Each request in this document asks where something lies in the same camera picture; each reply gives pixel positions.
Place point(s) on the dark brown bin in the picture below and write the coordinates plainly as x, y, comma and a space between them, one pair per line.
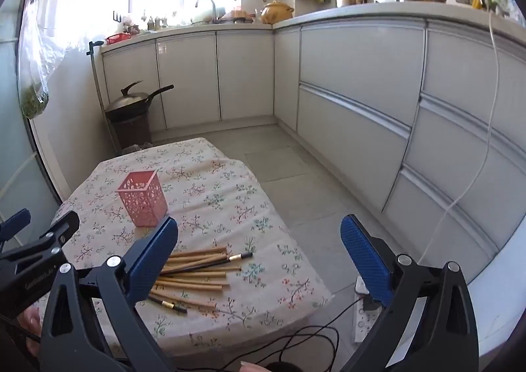
129, 129

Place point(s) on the steel kitchen faucet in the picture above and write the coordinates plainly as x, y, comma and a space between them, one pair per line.
213, 6

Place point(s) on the floral tablecloth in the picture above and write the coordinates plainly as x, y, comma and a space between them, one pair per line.
230, 207

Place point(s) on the white flat panel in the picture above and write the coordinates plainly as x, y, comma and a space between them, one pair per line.
499, 306

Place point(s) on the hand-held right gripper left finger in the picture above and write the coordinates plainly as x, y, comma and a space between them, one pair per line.
153, 261

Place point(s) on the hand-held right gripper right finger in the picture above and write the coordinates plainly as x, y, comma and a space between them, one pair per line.
365, 261

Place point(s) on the plastic bag of greens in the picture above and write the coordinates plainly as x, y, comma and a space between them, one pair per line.
35, 103

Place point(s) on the black power plug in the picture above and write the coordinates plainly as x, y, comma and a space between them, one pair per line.
372, 303

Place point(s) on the white cabinet run under sink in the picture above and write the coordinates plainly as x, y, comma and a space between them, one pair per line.
187, 76

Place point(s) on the person's left hand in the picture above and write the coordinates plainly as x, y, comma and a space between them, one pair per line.
31, 324

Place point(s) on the steel wok lid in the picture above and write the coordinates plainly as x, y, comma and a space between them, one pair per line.
129, 101

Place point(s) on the white power strip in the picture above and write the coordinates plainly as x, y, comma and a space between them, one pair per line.
363, 324

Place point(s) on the yellow clay pot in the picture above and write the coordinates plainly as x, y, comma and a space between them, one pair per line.
276, 13

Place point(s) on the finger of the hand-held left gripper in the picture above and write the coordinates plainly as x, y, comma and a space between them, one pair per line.
16, 223
45, 242

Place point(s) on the dark chopstick with gold band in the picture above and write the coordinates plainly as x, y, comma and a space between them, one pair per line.
236, 258
169, 305

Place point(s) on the pile of wooden chopsticks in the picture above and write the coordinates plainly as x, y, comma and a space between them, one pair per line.
193, 283

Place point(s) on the white cabinet run with drawers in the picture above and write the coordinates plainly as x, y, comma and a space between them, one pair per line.
361, 80

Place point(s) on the pink perforated utensil basket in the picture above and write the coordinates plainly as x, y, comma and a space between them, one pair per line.
141, 207

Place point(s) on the red counter basket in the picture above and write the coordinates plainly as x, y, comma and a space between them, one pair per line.
118, 39

